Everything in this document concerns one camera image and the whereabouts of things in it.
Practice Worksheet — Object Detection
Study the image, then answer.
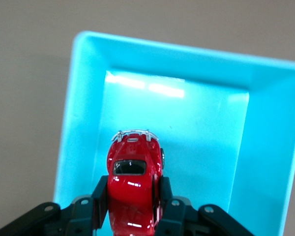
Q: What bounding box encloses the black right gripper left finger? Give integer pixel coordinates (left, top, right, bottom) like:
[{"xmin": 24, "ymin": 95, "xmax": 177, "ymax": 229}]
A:
[{"xmin": 0, "ymin": 175, "xmax": 108, "ymax": 236}]

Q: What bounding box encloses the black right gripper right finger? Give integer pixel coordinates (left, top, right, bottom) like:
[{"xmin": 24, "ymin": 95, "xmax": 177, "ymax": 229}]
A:
[{"xmin": 154, "ymin": 176, "xmax": 257, "ymax": 236}]

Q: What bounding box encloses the red beetle toy car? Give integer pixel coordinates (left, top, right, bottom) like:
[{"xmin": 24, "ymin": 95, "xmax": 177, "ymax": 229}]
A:
[{"xmin": 106, "ymin": 128, "xmax": 166, "ymax": 236}]

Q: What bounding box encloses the blue plastic storage box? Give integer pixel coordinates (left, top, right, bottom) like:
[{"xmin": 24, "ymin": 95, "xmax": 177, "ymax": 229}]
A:
[{"xmin": 52, "ymin": 30, "xmax": 295, "ymax": 236}]

